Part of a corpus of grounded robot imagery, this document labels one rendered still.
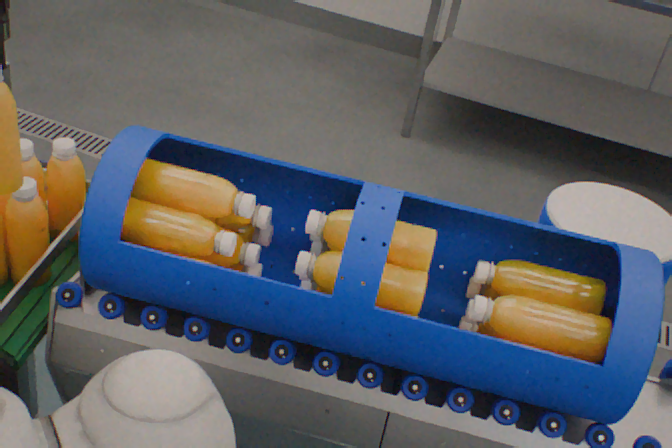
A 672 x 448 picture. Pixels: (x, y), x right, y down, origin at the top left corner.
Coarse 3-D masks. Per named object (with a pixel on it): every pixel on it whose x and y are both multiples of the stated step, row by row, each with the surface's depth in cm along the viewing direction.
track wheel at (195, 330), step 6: (192, 318) 140; (198, 318) 140; (204, 318) 140; (186, 324) 140; (192, 324) 140; (198, 324) 140; (204, 324) 140; (186, 330) 140; (192, 330) 140; (198, 330) 140; (204, 330) 139; (186, 336) 140; (192, 336) 140; (198, 336) 140; (204, 336) 140
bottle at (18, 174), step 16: (0, 80) 123; (0, 96) 123; (0, 112) 123; (16, 112) 126; (0, 128) 124; (16, 128) 127; (0, 144) 126; (16, 144) 128; (0, 160) 127; (16, 160) 129; (0, 176) 129; (16, 176) 131; (0, 192) 130
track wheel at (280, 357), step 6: (276, 342) 138; (282, 342) 138; (288, 342) 138; (270, 348) 138; (276, 348) 138; (282, 348) 138; (288, 348) 138; (294, 348) 138; (270, 354) 138; (276, 354) 138; (282, 354) 138; (288, 354) 138; (294, 354) 138; (276, 360) 138; (282, 360) 138; (288, 360) 138
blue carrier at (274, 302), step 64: (128, 128) 137; (128, 192) 128; (256, 192) 151; (320, 192) 147; (384, 192) 132; (128, 256) 129; (384, 256) 125; (448, 256) 149; (512, 256) 147; (576, 256) 143; (640, 256) 128; (256, 320) 132; (320, 320) 128; (384, 320) 125; (448, 320) 149; (640, 320) 121; (512, 384) 127; (576, 384) 124; (640, 384) 122
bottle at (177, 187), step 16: (144, 160) 137; (144, 176) 135; (160, 176) 135; (176, 176) 135; (192, 176) 135; (208, 176) 136; (144, 192) 136; (160, 192) 135; (176, 192) 135; (192, 192) 134; (208, 192) 134; (224, 192) 135; (176, 208) 137; (192, 208) 136; (208, 208) 135; (224, 208) 135
